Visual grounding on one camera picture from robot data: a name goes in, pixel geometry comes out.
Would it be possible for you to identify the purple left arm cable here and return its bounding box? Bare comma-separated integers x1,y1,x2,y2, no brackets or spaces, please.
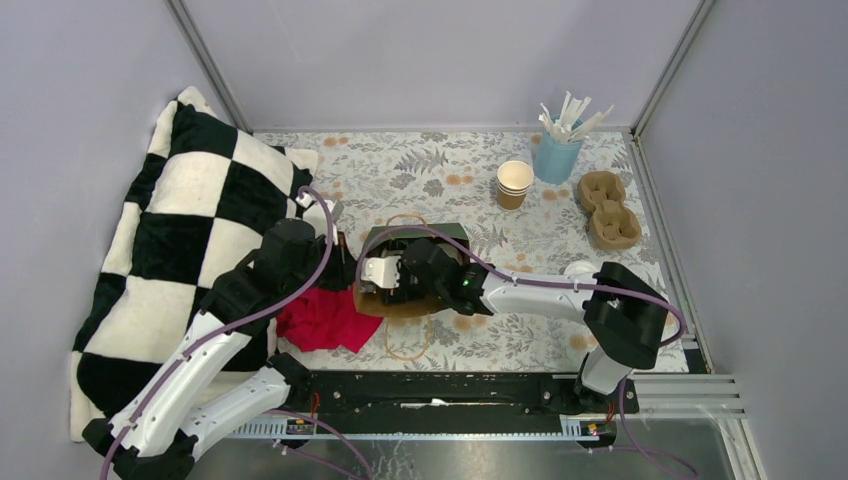
99,186,376,480

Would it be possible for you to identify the black white checkered pillow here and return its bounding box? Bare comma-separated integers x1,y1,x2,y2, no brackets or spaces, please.
69,86,320,442

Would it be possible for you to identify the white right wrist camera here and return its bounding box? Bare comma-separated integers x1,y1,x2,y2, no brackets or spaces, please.
360,255,401,290

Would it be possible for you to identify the blue cup holder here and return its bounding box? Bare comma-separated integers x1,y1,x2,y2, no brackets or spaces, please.
532,130,583,184

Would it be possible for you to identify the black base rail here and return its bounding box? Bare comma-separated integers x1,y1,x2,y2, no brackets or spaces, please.
267,354,640,435

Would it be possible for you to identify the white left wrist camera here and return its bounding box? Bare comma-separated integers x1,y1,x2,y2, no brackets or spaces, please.
295,193,344,244

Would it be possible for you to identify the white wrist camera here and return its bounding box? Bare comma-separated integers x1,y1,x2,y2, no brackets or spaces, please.
360,255,401,290
295,193,344,244

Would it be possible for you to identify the green paper bag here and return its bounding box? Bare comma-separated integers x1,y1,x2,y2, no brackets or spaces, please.
352,213,472,362

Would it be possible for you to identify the white wrapped straws bundle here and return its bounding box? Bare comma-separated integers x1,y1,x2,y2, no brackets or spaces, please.
538,91,615,144

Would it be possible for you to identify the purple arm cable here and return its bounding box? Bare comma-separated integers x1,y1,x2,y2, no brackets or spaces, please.
354,225,700,480
99,186,376,480

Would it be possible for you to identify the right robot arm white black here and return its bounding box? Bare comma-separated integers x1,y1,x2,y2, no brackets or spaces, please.
358,238,670,412

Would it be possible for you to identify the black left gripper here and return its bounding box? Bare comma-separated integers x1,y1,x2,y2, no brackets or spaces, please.
284,229,363,299

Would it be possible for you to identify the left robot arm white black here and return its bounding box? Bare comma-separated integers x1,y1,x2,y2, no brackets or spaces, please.
77,219,355,479

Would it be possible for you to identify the red cloth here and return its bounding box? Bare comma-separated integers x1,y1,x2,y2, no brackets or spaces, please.
276,288,383,353

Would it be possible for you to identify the stack of paper cups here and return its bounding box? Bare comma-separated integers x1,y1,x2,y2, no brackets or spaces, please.
496,160,535,210

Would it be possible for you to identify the floral table mat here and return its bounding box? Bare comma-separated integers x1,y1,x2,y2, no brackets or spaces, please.
262,132,666,372

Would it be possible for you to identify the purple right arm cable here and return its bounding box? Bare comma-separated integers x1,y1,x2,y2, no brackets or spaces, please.
354,225,700,480

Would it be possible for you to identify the stack of white lids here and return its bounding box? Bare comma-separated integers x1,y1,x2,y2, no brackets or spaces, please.
562,260,600,277

